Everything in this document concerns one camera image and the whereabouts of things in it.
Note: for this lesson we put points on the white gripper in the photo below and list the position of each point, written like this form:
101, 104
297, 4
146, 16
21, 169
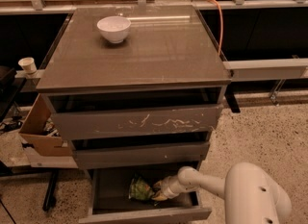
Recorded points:
166, 186

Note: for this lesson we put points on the green jalapeno chip bag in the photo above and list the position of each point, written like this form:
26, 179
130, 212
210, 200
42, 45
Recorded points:
141, 190

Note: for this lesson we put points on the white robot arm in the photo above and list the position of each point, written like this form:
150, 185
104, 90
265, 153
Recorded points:
250, 194

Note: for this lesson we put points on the grey bottom drawer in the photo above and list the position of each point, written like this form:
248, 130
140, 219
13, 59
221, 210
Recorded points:
110, 202

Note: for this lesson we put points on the grey drawer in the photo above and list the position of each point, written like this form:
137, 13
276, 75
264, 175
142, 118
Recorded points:
142, 113
110, 202
141, 150

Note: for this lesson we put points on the grey middle drawer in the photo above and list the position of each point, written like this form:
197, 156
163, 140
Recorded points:
141, 150

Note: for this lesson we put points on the grey top drawer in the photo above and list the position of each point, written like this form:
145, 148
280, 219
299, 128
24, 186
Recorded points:
142, 113

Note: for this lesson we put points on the grey drawer cabinet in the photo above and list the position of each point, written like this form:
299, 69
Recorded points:
167, 48

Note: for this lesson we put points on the black stand leg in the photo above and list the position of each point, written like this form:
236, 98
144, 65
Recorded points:
50, 199

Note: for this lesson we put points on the brown cardboard box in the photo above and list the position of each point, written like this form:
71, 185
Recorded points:
33, 132

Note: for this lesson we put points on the white ceramic bowl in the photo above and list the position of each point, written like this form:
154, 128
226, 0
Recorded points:
114, 29

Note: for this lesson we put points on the white paper cup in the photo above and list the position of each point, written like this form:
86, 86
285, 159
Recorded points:
28, 65

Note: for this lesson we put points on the grey metal rail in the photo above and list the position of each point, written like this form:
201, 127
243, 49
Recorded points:
262, 70

